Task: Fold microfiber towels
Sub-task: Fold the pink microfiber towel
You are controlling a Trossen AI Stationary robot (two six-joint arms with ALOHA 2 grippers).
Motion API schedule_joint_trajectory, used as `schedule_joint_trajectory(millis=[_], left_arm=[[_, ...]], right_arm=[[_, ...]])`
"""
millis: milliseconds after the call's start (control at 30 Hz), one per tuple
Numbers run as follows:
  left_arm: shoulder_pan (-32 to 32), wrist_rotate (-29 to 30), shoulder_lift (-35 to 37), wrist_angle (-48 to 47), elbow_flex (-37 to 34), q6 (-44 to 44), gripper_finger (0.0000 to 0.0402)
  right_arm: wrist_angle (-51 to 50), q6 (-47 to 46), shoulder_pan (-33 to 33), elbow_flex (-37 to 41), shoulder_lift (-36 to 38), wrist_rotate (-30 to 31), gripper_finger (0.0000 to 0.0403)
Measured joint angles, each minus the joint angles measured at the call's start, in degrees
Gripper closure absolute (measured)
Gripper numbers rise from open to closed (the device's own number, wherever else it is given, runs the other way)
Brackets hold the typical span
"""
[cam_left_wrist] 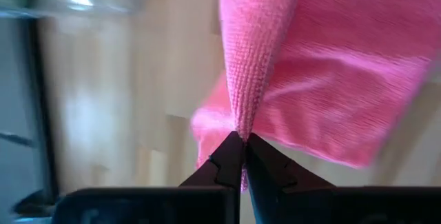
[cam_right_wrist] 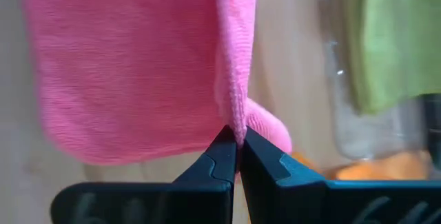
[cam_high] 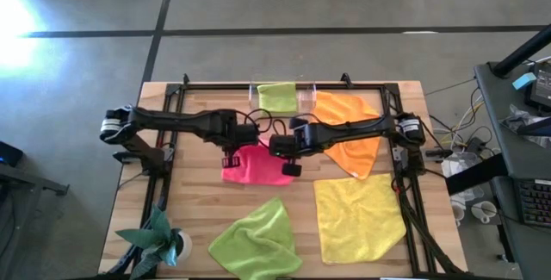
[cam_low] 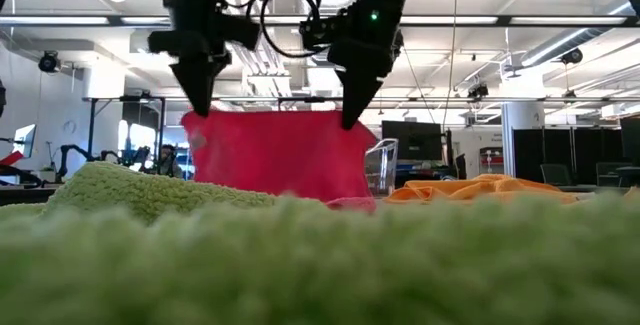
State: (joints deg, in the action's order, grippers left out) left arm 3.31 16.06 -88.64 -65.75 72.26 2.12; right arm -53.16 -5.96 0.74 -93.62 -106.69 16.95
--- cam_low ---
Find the green microfiber towel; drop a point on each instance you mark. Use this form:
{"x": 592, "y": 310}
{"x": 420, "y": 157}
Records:
{"x": 150, "y": 190}

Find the pink microfiber towel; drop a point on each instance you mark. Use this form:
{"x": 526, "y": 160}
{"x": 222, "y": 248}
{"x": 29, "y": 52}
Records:
{"x": 280, "y": 155}

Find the person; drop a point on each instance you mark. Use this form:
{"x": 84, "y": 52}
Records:
{"x": 167, "y": 157}

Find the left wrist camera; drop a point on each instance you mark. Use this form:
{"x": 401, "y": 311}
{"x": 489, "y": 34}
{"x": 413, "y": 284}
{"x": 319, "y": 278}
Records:
{"x": 240, "y": 30}

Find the yellow microfiber towel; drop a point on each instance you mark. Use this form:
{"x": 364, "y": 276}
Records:
{"x": 320, "y": 265}

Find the black computer monitor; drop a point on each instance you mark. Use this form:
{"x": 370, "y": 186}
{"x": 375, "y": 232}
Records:
{"x": 410, "y": 140}

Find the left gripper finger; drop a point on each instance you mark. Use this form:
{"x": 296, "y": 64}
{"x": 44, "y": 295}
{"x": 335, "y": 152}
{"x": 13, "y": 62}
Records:
{"x": 200, "y": 80}

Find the orange microfiber towel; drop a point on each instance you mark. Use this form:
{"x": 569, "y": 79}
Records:
{"x": 475, "y": 187}

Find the small tilted monitor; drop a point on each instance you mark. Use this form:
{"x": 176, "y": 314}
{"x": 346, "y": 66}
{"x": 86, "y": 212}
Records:
{"x": 25, "y": 140}

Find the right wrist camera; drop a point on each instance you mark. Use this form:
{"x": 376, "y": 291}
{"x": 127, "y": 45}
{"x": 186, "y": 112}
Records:
{"x": 322, "y": 30}

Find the white pillar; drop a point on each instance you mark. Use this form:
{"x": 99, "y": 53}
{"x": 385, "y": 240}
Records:
{"x": 522, "y": 135}

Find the black partition panels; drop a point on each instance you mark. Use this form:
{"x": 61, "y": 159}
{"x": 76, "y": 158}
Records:
{"x": 590, "y": 150}

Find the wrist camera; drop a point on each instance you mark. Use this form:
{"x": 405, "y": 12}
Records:
{"x": 240, "y": 30}
{"x": 322, "y": 30}

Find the black hanging ceiling device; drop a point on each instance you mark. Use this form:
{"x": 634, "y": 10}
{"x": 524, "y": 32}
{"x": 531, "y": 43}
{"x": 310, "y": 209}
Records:
{"x": 571, "y": 56}
{"x": 48, "y": 61}

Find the clear plastic bin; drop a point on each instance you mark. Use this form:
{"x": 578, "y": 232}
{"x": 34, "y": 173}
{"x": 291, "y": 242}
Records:
{"x": 387, "y": 165}

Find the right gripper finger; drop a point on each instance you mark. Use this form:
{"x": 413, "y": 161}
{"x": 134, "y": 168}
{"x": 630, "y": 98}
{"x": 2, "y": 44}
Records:
{"x": 362, "y": 80}

